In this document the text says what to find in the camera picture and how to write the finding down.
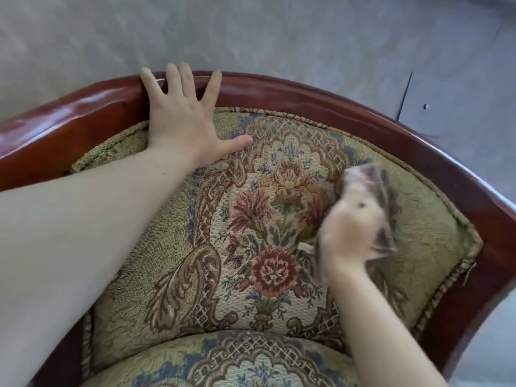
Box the floral upholstered wooden armchair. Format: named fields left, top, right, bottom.
left=0, top=70, right=516, bottom=387

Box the person's left forearm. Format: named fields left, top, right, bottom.
left=0, top=148, right=198, bottom=387

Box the person's right forearm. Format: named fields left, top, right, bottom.
left=328, top=268, right=446, bottom=387

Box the beige cleaning cloth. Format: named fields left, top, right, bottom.
left=298, top=163, right=400, bottom=285

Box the person's left hand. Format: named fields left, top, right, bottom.
left=139, top=62, right=255, bottom=168

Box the person's right hand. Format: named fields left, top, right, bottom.
left=316, top=181, right=386, bottom=278

